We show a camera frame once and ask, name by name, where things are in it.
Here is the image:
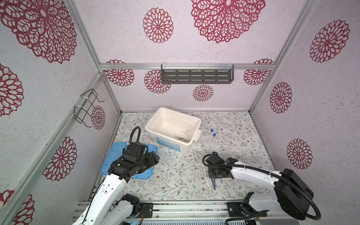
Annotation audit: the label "black wire wall rack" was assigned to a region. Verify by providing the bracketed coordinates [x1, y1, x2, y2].
[73, 89, 106, 130]

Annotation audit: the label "metal tweezers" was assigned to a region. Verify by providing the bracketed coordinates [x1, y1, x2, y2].
[174, 136, 189, 143]

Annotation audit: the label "blue capped test tube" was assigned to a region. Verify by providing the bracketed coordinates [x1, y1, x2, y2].
[209, 129, 214, 143]
[211, 133, 216, 148]

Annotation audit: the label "blue plastic bin lid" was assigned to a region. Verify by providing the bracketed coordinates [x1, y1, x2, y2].
[100, 142, 154, 180]

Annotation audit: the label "white plastic storage bin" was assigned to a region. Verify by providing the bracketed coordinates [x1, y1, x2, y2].
[145, 107, 202, 154]

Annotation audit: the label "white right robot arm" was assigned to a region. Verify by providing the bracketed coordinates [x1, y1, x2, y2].
[202, 152, 321, 224]

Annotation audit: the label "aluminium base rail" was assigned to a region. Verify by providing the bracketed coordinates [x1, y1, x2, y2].
[71, 199, 310, 225]

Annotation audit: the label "grey wall shelf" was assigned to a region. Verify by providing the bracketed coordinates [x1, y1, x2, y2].
[160, 65, 234, 84]

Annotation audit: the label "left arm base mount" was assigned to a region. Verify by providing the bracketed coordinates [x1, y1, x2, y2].
[128, 202, 154, 219]

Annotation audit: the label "white glass stirring rod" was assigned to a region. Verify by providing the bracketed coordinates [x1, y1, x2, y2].
[202, 165, 210, 188]

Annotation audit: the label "blue pen dropper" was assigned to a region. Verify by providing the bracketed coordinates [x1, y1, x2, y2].
[211, 178, 216, 190]

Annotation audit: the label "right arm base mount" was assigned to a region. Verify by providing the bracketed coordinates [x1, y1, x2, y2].
[226, 201, 259, 218]

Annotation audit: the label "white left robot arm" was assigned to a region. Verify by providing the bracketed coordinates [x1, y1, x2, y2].
[74, 151, 159, 225]

